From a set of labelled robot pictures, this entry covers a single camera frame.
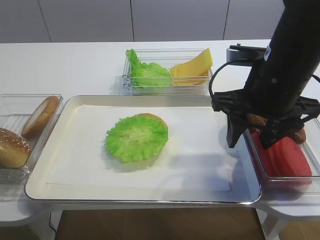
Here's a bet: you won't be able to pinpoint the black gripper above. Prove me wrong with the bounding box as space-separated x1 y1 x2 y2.
211 89 320 150

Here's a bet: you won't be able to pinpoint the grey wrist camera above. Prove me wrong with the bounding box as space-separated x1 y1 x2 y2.
226 43 267 67

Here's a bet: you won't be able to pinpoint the lettuce leaves in container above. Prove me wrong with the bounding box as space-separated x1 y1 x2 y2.
125 49 173 87

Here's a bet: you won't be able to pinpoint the clear patty tomato container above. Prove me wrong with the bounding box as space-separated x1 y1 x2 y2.
243 119 320 193

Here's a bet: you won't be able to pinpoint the stacked yellow cheese slices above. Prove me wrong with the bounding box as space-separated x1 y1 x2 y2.
169 67 211 86

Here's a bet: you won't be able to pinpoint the clear lettuce cheese container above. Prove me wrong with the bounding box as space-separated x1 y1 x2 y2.
122 48 212 96

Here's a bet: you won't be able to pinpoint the upright bottom bun slice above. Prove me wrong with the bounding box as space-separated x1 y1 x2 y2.
21 96 60 140

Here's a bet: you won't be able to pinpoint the white paper tray liner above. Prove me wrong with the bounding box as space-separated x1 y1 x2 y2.
47 105 230 191

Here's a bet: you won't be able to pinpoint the upright yellow cheese slice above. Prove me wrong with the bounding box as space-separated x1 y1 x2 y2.
170 48 213 77

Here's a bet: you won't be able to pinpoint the white metal serving tray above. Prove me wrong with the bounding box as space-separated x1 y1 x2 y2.
25 95 261 204

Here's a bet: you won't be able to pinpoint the clear bun container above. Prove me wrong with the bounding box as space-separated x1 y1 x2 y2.
0 94 63 184

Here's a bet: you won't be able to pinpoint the red tomato slice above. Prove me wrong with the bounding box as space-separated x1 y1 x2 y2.
251 132 271 175
259 137 312 177

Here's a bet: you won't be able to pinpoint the right sesame top bun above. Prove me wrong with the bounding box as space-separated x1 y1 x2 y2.
0 127 31 169

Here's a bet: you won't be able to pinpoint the bottom bun on tray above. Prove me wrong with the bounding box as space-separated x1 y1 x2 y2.
136 112 168 129

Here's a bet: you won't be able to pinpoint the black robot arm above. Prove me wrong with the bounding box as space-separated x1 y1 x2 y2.
209 0 320 149

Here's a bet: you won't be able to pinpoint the green lettuce leaf on bun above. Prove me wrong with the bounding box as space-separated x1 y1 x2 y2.
105 115 169 164

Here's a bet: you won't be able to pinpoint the front brown meat patty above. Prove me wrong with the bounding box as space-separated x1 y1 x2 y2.
246 113 307 145

